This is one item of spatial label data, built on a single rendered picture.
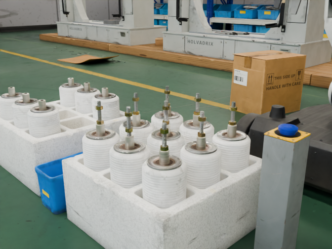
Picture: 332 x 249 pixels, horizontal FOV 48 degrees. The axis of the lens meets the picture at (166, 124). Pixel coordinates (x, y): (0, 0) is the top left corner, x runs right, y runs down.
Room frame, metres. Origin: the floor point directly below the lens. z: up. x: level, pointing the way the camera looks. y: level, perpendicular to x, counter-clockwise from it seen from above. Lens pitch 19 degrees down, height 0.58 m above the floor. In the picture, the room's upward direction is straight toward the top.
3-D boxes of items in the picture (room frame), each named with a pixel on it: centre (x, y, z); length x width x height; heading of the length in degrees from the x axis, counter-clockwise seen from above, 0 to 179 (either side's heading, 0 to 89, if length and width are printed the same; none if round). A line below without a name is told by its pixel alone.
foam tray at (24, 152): (1.29, 0.38, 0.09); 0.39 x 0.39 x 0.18; 43
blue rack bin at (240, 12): (6.41, -1.40, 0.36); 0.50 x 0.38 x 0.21; 134
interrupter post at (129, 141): (0.81, 0.09, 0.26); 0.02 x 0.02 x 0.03
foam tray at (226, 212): (0.89, 0.00, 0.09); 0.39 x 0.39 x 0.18; 44
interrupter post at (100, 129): (0.89, 0.17, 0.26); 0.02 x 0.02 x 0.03
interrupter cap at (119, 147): (0.81, 0.09, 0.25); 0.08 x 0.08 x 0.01
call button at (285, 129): (0.73, -0.25, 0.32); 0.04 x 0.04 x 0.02
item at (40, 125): (1.12, 0.39, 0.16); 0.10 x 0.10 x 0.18
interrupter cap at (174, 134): (0.89, 0.00, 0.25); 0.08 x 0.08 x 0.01
